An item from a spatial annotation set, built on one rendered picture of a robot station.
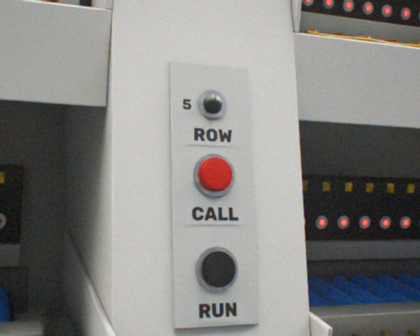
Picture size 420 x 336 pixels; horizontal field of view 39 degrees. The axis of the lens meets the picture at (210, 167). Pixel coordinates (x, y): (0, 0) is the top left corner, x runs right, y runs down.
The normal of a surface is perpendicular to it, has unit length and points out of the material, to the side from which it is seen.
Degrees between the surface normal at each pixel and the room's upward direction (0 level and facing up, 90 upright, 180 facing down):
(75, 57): 108
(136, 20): 90
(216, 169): 90
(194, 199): 90
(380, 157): 90
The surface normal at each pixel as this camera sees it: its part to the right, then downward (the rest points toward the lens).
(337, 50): 0.32, 0.14
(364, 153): 0.33, -0.18
